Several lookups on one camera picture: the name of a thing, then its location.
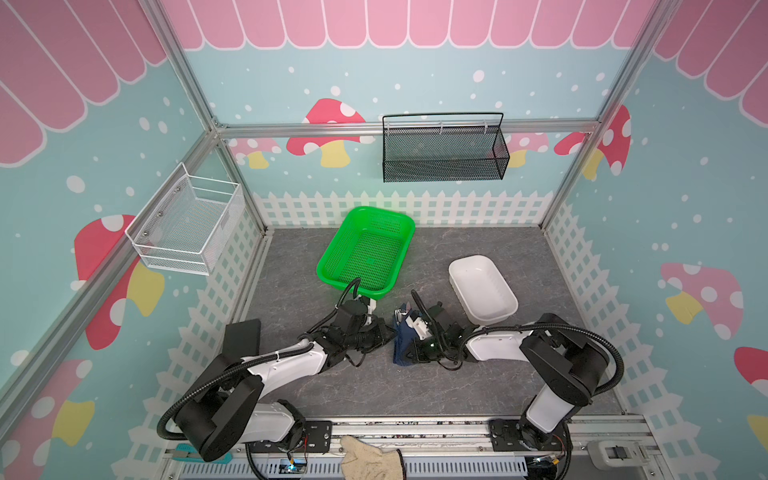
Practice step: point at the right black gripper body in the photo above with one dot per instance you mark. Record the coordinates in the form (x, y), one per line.
(424, 335)

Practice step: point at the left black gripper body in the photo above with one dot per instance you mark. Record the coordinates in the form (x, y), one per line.
(368, 337)

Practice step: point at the dark blue paper napkin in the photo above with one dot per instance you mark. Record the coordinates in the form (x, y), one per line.
(405, 335)

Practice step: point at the white plastic tub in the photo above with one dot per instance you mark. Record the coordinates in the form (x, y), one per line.
(482, 291)

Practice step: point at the green plastic basket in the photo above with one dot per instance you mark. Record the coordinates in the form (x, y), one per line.
(371, 244)

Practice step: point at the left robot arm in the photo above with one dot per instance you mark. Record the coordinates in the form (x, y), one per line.
(223, 408)

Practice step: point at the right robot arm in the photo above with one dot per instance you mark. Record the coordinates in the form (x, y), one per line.
(574, 363)

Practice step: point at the black flat pad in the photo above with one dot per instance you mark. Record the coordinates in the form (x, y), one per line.
(242, 339)

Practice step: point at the beige work glove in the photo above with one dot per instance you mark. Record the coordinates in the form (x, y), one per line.
(365, 462)

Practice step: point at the grey latch plate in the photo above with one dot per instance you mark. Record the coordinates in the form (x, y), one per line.
(606, 455)

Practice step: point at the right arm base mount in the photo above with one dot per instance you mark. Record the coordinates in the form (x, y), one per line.
(510, 435)

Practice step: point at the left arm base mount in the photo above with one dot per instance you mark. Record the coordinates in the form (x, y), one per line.
(312, 437)

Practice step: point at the black mesh wall basket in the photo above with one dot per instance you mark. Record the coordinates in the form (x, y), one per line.
(441, 147)

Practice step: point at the white wire wall basket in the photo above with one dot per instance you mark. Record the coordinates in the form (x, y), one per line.
(187, 224)

